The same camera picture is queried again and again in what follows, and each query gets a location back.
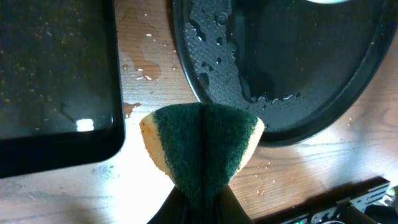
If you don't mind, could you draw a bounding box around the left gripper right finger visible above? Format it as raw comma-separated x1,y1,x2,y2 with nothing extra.
217,185,253,224

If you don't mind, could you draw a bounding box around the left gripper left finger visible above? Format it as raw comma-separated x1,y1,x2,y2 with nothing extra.
148,187,190,224

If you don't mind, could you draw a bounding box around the green and yellow sponge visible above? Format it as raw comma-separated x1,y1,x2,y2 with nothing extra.
139,103,265,202

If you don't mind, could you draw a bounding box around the light blue plate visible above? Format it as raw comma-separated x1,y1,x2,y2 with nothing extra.
307,0,350,4

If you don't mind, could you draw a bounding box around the black rectangular tray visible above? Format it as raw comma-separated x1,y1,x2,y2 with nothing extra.
1,0,125,178

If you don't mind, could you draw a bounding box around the black round tray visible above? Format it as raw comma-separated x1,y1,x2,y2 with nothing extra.
171,0,397,147

